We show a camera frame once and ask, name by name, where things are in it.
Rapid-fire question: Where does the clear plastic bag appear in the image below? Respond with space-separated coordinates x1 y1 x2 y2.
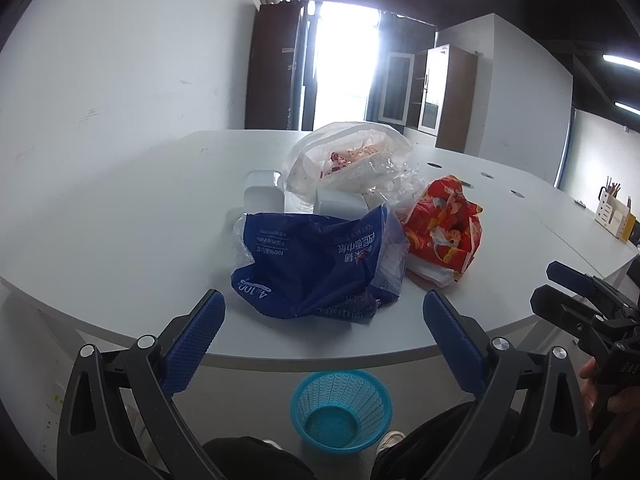
282 121 426 216

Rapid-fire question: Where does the white right shoe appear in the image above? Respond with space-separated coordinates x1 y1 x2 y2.
377 431 406 454

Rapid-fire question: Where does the red printed snack bag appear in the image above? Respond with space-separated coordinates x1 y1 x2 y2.
397 175 485 288

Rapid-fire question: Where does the person's right hand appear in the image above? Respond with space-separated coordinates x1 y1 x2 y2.
579 357 640 433

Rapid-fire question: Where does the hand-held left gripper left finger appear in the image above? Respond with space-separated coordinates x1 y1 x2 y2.
56 288 236 480

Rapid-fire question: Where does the person's leg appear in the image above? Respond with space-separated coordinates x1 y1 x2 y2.
202 436 317 480
370 400 521 480

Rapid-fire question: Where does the person's left leg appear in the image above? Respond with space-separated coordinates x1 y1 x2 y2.
202 436 317 480

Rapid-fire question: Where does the blue plastic packaging bag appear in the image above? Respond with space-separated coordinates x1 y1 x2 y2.
231 204 410 320

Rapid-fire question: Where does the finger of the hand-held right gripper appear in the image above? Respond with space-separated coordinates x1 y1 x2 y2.
531 284 598 333
546 261 617 303

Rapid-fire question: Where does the bright glass window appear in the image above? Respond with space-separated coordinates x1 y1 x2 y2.
300 0 388 132

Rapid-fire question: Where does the white framed glass cabinet door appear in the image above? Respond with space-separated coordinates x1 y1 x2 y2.
377 51 416 126

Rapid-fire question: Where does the person's right leg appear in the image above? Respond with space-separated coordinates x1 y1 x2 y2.
370 400 521 480

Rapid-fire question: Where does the cream desk organizer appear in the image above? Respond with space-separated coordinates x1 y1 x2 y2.
594 177 639 244

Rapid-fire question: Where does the white square plastic cup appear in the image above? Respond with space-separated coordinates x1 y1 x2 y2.
243 186 286 214
245 170 284 191
315 187 372 219

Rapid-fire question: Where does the blue plastic mesh basket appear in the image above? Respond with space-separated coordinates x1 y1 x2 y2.
291 370 392 453

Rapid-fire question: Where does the wooden cabinet with glass doors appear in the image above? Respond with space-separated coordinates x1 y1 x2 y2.
407 44 479 153

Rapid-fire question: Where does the dark brown tall cabinet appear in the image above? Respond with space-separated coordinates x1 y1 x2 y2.
245 2 307 132

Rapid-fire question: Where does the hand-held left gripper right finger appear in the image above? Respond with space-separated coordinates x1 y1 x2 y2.
415 290 594 480

